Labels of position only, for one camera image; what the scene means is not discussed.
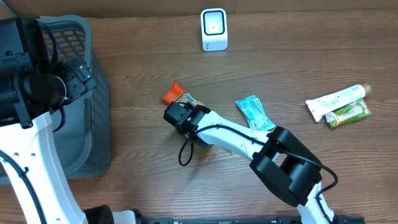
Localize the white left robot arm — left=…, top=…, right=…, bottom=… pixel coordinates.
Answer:
left=1, top=57, right=137, bottom=223

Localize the grey plastic shopping basket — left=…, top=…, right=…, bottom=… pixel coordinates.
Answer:
left=1, top=15, right=111, bottom=179

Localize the orange noodle package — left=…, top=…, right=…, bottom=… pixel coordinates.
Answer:
left=160, top=81, right=205, bottom=107

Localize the white tube with gold cap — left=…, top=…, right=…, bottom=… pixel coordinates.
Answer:
left=305, top=83, right=372, bottom=122

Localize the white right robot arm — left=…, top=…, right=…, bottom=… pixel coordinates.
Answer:
left=164, top=103, right=339, bottom=223

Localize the teal tissue packet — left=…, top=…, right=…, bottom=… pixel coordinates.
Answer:
left=236, top=95, right=275, bottom=131

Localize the white barcode scanner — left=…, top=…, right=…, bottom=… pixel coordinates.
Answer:
left=200, top=8, right=228, bottom=52

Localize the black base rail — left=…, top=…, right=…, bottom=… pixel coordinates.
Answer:
left=130, top=207, right=364, bottom=224

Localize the green snack packet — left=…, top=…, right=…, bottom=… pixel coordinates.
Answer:
left=325, top=99, right=372, bottom=128

